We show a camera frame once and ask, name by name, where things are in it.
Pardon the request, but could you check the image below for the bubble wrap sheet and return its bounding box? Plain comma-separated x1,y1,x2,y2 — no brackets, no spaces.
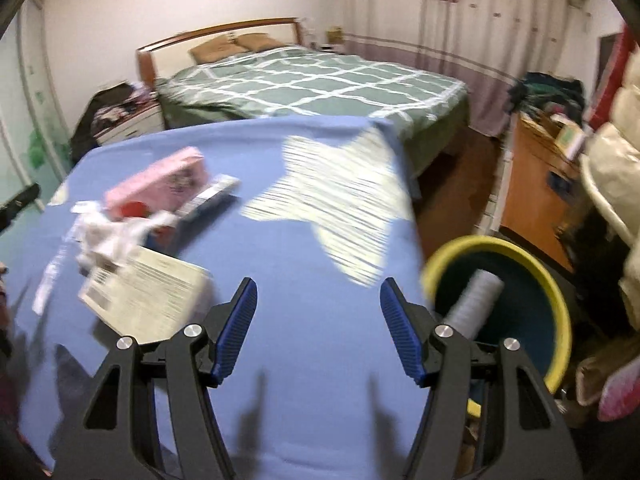
442,270,504,340

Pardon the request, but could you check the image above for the printed paper package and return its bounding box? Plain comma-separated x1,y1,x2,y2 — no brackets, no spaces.
78,247,214,344

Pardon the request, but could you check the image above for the white paper towel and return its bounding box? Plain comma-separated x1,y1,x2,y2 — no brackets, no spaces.
72,200,178,274

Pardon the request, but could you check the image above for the pink tissue box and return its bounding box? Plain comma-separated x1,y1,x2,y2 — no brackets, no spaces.
103,146,209,220

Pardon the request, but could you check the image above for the yellow rimmed trash bin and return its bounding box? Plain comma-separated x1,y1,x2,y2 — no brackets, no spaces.
421,235,573,393

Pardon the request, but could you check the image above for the blue tablecloth with white print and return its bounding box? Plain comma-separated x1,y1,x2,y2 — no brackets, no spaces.
3,117,427,479

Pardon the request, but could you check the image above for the orange wooden cabinet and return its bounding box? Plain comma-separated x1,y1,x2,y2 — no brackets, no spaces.
491,114,577,276

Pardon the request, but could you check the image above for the green checked duvet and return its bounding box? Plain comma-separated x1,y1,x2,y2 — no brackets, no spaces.
155,46,471,174

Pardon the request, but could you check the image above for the white nightstand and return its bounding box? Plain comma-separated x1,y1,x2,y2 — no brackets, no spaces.
94,103,165,146

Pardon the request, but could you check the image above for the pile of clothes on nightstand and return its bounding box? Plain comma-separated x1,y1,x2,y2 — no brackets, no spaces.
70,81,152,166

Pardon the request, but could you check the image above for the clothes pile on cabinet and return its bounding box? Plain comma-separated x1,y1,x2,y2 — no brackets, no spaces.
504,72,586,125

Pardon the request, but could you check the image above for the cream puffer jacket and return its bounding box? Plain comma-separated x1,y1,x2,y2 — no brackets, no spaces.
582,52,640,328

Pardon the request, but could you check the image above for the wooden bed with headboard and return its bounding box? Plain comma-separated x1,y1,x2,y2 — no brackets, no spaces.
136,18,471,174

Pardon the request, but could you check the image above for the sliding wardrobe door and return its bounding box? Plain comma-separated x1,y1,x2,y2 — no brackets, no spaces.
0,0,72,211

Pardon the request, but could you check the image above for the brown pillow left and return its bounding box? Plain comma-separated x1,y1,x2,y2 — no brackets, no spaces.
189,35,248,64

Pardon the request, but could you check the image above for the brown pillow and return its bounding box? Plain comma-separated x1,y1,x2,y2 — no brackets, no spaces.
189,35,248,64
234,32,286,52

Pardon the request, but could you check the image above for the brown pillow right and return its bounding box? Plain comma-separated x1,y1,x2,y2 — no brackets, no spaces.
234,32,286,52

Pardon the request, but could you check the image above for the pink beige curtain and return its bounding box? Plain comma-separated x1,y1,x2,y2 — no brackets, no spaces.
331,0,570,136

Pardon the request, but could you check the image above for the red garment hanging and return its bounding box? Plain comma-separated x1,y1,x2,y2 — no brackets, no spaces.
586,24,638,132

